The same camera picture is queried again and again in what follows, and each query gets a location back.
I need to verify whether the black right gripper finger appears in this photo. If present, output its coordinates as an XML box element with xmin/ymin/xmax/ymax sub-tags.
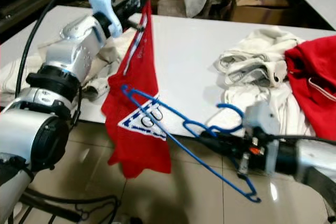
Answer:
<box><xmin>202</xmin><ymin>140</ymin><xmax>242</xmax><ymax>155</ymax></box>
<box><xmin>201</xmin><ymin>132</ymin><xmax>241</xmax><ymax>146</ymax></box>

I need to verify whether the blue plastic hanger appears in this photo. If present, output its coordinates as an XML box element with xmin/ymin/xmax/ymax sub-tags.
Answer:
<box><xmin>121</xmin><ymin>84</ymin><xmax>263</xmax><ymax>204</ymax></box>

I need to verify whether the red shirt with logo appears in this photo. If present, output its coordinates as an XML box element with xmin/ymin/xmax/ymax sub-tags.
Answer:
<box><xmin>101</xmin><ymin>0</ymin><xmax>173</xmax><ymax>178</ymax></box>

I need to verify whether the cream cotton garment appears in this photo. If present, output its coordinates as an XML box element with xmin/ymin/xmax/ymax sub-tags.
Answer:
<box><xmin>218</xmin><ymin>27</ymin><xmax>308</xmax><ymax>88</ymax></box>
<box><xmin>215</xmin><ymin>82</ymin><xmax>318</xmax><ymax>138</ymax></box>

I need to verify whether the dark low console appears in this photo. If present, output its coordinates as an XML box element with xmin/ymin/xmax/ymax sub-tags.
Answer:
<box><xmin>0</xmin><ymin>0</ymin><xmax>85</xmax><ymax>36</ymax></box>

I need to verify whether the red shirt white piping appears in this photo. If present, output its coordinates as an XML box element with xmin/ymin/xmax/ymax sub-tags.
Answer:
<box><xmin>283</xmin><ymin>35</ymin><xmax>336</xmax><ymax>141</ymax></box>

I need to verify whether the open cardboard box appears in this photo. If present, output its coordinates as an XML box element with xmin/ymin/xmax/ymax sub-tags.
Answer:
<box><xmin>230</xmin><ymin>0</ymin><xmax>292</xmax><ymax>24</ymax></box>

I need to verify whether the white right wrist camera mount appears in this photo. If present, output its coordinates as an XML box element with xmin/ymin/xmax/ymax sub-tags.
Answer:
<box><xmin>244</xmin><ymin>101</ymin><xmax>280</xmax><ymax>176</ymax></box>

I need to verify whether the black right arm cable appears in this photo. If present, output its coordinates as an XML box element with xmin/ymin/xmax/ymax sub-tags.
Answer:
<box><xmin>273</xmin><ymin>134</ymin><xmax>336</xmax><ymax>143</ymax></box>

